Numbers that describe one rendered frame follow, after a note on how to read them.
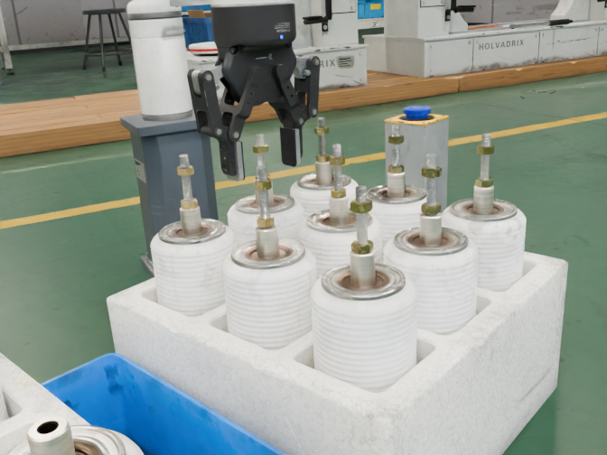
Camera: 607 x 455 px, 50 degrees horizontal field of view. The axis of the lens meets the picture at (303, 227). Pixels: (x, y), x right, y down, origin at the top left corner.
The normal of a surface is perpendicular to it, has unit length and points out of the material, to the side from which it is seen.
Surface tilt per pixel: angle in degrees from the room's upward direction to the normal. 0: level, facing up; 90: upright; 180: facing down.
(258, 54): 91
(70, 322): 0
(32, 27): 90
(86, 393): 88
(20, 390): 0
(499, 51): 90
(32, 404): 0
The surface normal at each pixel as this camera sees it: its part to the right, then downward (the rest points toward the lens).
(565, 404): -0.05, -0.94
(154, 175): -0.32, 0.33
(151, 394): -0.69, 0.25
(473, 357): 0.76, 0.18
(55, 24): 0.45, 0.28
